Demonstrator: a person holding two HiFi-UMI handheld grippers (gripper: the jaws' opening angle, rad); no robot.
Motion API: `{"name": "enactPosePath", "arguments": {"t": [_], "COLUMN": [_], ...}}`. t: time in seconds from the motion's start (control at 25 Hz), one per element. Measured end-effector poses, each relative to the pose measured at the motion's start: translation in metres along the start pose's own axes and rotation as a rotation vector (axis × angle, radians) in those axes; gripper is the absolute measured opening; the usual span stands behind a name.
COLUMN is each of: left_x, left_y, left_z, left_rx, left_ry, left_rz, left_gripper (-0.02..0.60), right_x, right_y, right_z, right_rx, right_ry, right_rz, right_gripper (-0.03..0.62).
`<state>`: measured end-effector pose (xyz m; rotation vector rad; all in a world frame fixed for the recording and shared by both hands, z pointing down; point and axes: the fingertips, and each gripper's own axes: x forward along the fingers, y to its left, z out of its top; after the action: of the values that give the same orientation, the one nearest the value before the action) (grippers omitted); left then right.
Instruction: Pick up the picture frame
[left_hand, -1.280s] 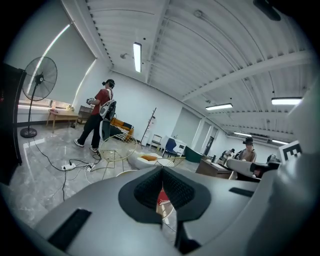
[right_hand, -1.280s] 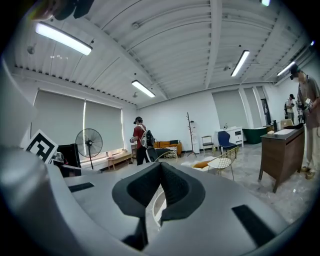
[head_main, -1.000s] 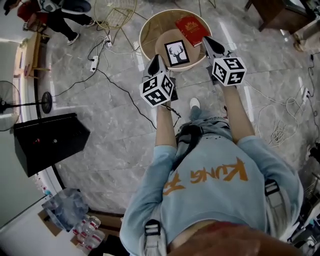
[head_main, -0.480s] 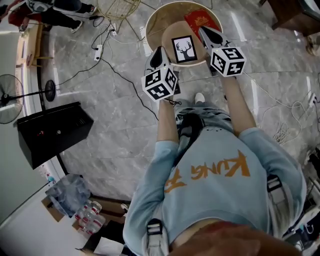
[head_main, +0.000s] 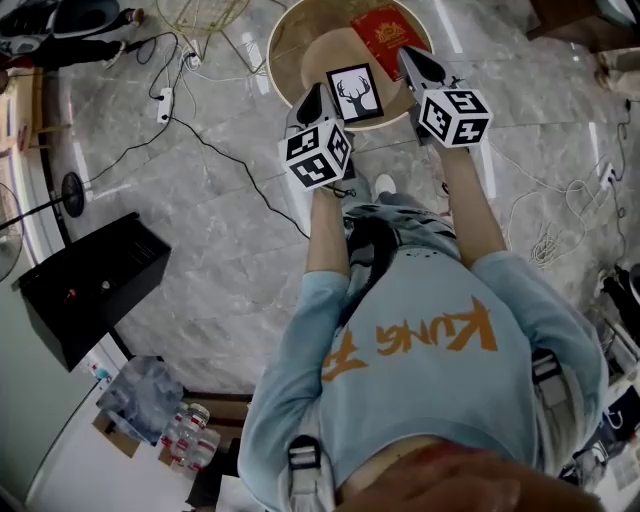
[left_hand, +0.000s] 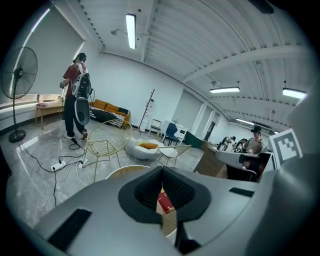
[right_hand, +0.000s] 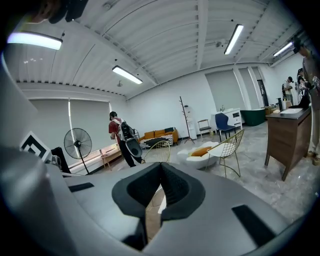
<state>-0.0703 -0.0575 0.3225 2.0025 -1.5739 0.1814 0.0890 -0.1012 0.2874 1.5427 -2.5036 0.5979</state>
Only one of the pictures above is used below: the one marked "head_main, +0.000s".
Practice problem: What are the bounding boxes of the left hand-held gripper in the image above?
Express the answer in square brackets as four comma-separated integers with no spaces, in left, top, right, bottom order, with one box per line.
[278,82,357,194]

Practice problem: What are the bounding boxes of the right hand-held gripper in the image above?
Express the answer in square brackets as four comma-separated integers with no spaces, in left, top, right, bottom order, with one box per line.
[397,46,494,150]

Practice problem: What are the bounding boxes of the brown cardboard piece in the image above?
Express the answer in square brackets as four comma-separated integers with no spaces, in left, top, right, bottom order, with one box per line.
[91,409,141,459]

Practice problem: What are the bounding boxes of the dark wooden cabinet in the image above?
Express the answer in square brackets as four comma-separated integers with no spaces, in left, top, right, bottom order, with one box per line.
[527,0,640,54]

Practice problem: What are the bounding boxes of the framed deer picture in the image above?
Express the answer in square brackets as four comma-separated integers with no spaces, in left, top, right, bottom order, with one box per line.
[325,62,385,124]

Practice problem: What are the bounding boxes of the black standing fan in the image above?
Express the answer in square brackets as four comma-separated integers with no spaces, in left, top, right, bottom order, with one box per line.
[0,171,94,284]

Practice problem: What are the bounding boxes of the light blue sweatshirt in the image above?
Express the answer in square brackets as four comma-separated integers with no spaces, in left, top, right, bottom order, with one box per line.
[238,249,610,512]

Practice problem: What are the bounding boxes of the clear plastic bag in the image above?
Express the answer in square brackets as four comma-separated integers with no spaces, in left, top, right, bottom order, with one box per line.
[95,355,185,446]

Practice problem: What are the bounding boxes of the pack of water bottles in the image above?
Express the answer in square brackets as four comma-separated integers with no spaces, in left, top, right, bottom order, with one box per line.
[159,402,221,474]

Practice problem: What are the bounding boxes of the white harness strap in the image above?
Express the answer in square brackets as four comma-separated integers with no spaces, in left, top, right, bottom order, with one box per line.
[288,435,334,512]
[532,349,576,451]

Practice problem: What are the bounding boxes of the long black cable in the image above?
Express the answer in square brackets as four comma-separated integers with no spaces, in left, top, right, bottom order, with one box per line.
[89,32,311,240]

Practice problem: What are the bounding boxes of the black pouch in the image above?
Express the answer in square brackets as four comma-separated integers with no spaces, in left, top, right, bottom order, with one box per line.
[347,217,401,301]

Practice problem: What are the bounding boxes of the round white wooden table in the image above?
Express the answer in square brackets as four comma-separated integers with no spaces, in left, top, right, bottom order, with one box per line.
[265,0,436,132]

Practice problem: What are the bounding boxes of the coiled white cable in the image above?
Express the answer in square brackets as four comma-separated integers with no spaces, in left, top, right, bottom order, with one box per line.
[504,177,601,266]

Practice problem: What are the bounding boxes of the thin black cable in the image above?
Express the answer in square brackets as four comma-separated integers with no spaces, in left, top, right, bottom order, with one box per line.
[612,99,634,261]

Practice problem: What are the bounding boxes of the person's right forearm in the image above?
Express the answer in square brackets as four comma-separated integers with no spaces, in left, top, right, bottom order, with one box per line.
[437,144,507,266]

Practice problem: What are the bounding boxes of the black box cabinet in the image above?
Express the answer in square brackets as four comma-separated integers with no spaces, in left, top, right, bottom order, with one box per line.
[12,212,173,372]

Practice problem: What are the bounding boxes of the red hardcover book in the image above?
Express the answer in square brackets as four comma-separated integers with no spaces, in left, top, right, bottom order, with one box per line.
[350,4,432,84]

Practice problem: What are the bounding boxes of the gold wire chair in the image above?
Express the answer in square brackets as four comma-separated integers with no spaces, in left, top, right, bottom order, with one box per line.
[154,0,271,76]

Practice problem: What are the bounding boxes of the person's chin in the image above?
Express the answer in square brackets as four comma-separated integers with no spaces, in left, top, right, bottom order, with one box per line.
[339,439,566,512]

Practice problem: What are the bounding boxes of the person's left forearm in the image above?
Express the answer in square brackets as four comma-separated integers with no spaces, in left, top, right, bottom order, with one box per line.
[305,187,351,276]

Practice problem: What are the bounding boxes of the person's jeans legs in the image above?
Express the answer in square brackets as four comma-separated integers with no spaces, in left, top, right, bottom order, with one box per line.
[344,192,459,261]

